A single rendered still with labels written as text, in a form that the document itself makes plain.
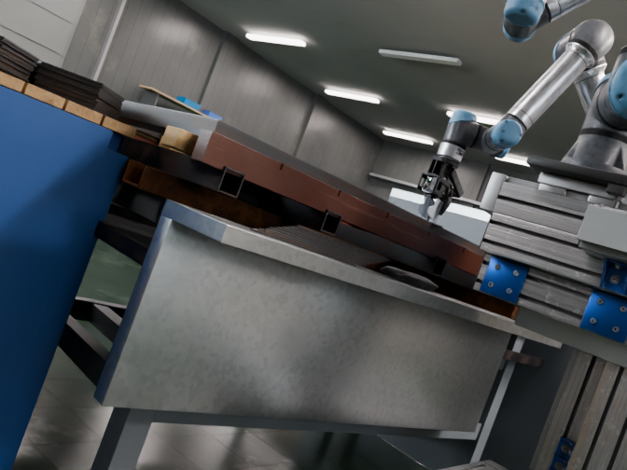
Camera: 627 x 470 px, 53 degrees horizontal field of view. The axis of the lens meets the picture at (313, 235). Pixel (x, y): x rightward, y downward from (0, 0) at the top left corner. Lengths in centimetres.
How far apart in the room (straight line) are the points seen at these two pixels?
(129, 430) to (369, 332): 59
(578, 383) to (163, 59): 942
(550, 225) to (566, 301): 17
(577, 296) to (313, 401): 63
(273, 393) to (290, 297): 22
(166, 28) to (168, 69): 62
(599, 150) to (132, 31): 912
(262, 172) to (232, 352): 37
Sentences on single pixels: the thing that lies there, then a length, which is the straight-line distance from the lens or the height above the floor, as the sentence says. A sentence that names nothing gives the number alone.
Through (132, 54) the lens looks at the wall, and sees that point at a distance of 1017.
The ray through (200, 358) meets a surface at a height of 41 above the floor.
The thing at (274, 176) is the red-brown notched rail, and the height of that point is 79.
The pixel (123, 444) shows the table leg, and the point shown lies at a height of 18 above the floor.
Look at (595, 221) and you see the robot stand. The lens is 128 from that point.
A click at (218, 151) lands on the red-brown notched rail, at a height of 80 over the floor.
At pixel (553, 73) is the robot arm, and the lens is 191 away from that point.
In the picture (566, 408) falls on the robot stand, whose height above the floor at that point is 54.
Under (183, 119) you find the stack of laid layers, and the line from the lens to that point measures 134.
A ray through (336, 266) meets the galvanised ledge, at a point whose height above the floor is 67.
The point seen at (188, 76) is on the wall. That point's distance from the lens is 1079.
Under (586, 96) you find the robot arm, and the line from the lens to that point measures 209.
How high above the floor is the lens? 71
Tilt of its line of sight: level
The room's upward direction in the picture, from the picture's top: 21 degrees clockwise
